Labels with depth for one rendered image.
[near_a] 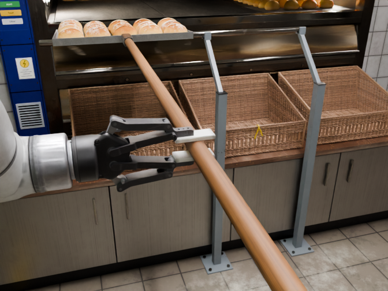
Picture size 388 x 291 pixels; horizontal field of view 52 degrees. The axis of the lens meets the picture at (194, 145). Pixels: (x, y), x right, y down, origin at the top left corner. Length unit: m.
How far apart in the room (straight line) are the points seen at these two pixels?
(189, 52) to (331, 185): 1.06
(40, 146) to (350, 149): 1.83
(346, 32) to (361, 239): 1.24
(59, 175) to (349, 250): 2.01
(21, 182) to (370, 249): 2.12
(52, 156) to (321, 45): 2.15
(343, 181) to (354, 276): 0.50
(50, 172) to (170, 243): 1.52
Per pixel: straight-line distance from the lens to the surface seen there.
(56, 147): 0.63
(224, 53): 2.32
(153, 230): 2.03
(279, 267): 0.43
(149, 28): 1.67
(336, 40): 2.66
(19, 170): 0.62
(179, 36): 1.68
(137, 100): 2.22
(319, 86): 1.93
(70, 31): 1.65
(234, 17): 2.31
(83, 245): 2.02
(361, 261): 2.40
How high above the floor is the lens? 1.49
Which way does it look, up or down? 26 degrees down
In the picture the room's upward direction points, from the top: straight up
